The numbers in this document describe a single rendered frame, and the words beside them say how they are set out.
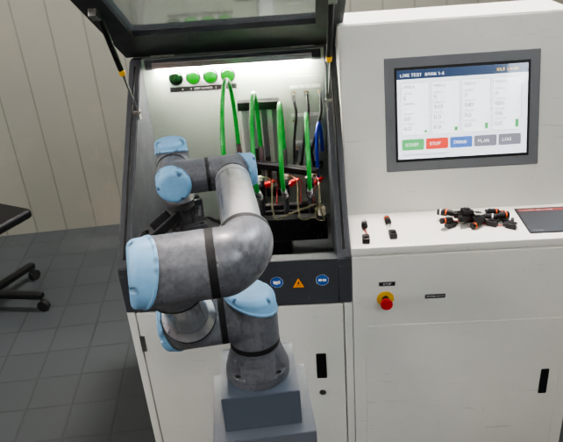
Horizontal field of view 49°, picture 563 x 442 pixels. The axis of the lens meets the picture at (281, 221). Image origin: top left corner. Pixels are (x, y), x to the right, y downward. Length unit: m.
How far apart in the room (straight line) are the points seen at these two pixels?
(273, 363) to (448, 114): 0.98
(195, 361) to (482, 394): 0.95
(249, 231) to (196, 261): 0.10
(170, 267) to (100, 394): 2.06
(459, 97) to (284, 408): 1.08
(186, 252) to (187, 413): 1.32
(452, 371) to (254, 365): 0.87
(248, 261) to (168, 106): 1.34
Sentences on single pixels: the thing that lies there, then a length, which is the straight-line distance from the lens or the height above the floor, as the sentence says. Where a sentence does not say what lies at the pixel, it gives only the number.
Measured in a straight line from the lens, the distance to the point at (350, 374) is 2.10.
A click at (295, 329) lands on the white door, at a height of 0.70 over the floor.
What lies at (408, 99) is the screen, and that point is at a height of 1.32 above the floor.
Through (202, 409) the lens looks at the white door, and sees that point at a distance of 2.22.
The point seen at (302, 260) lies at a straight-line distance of 1.84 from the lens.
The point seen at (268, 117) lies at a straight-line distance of 2.21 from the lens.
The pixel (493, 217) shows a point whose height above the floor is 1.00.
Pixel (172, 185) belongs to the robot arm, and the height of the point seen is 1.38.
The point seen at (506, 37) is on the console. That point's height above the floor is 1.48.
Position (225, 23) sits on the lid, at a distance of 2.01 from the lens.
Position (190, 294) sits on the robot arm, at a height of 1.36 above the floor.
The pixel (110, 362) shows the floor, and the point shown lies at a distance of 3.15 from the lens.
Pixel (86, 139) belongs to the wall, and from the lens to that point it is 4.23.
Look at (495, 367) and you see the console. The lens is 2.17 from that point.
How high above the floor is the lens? 1.89
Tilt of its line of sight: 27 degrees down
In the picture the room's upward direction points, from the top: 5 degrees counter-clockwise
